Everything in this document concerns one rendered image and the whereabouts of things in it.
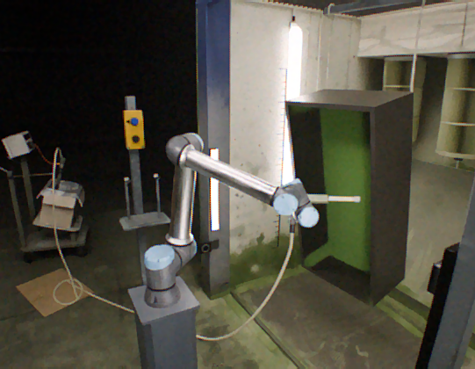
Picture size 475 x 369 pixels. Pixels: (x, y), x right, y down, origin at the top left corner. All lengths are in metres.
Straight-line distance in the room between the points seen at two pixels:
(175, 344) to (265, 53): 2.00
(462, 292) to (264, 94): 2.10
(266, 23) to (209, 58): 0.52
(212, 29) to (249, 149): 0.89
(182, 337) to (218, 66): 1.70
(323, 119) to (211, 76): 0.81
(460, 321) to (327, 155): 1.75
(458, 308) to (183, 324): 1.38
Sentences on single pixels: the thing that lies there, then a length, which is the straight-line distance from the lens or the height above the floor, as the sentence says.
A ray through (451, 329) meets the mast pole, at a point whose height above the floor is 1.28.
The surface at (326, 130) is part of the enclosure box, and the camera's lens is 2.32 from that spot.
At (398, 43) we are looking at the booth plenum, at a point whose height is 2.06.
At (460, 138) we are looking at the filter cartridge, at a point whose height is 1.39.
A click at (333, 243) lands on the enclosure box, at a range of 2.72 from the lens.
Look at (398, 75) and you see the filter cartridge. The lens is 3.05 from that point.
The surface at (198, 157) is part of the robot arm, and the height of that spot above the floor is 1.41.
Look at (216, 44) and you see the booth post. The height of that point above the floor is 1.98.
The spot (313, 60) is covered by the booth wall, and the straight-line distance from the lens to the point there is 2.87.
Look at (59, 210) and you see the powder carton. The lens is 3.66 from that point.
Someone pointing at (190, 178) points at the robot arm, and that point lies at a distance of 1.67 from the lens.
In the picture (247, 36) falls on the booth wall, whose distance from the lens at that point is 2.52.
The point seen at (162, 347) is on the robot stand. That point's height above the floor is 0.44.
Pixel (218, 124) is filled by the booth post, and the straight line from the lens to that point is 2.41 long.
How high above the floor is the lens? 1.72
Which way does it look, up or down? 17 degrees down
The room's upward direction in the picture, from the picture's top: 1 degrees clockwise
